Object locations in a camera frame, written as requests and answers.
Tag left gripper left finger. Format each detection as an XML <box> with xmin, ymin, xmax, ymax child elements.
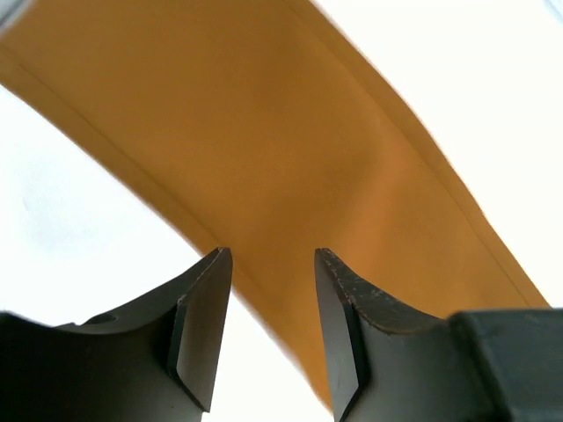
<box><xmin>1</xmin><ymin>248</ymin><xmax>232</xmax><ymax>421</ymax></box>

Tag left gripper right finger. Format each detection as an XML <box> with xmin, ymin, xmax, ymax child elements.
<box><xmin>315</xmin><ymin>248</ymin><xmax>562</xmax><ymax>421</ymax></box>

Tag brown trousers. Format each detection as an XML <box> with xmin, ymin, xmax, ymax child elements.
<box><xmin>1</xmin><ymin>1</ymin><xmax>547</xmax><ymax>401</ymax></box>

